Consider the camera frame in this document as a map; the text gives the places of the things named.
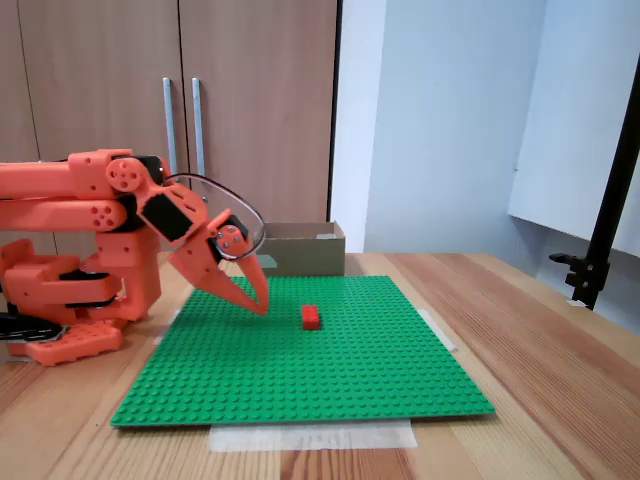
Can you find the red lego block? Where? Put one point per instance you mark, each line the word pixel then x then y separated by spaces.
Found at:
pixel 311 318

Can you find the cardboard box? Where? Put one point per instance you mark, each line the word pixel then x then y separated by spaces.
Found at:
pixel 310 255

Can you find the green lego baseplate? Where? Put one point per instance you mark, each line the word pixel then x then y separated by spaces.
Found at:
pixel 325 375

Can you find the translucent masking tape strip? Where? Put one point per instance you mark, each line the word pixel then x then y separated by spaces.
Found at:
pixel 440 332
pixel 160 340
pixel 310 437

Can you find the brown wooden cabinet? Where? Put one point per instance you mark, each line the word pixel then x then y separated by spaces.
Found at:
pixel 250 100

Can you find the small white tape piece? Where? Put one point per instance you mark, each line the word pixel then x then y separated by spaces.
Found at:
pixel 578 303

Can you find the white wall cabinet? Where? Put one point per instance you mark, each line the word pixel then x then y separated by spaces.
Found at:
pixel 565 125

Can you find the black camera stand with clamp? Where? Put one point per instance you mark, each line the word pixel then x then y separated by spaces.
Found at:
pixel 585 280

